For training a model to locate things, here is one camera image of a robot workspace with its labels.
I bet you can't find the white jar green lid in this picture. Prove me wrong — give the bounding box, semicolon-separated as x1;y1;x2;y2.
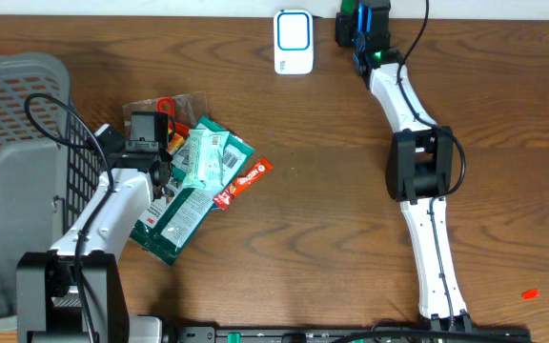
340;0;356;14

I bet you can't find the red packaged item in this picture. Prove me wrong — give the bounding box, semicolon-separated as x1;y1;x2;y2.
122;91;209;138

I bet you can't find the green packaged item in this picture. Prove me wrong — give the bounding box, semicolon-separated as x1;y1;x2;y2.
131;116;254;265

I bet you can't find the pale green small packet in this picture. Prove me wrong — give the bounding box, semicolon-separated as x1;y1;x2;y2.
183;129;230;191

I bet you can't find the red snack stick packet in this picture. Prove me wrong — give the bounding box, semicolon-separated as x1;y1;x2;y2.
213;157;274;210

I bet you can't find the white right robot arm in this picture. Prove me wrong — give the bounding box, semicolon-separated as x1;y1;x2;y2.
335;1;469;332

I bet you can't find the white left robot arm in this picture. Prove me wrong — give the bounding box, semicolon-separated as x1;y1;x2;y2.
16;154;172;342

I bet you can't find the white barcode scanner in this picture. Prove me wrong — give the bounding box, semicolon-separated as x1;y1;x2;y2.
273;10;315;75

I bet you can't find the small red floor marker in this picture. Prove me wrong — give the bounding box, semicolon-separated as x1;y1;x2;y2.
521;289;539;300

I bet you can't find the grey plastic basket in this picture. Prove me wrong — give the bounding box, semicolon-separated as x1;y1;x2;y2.
0;52;100;331

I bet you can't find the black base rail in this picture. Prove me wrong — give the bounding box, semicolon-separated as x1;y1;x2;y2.
126;312;533;343

